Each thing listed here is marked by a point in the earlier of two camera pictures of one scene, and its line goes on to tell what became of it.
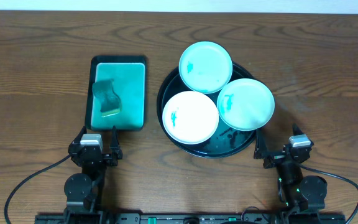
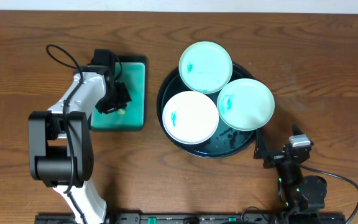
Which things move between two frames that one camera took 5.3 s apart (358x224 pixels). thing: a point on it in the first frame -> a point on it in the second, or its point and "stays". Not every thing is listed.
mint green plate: (245, 104) stays
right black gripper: (281, 156) stays
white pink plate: (190, 117) stays
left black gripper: (95, 155) -> (113, 103)
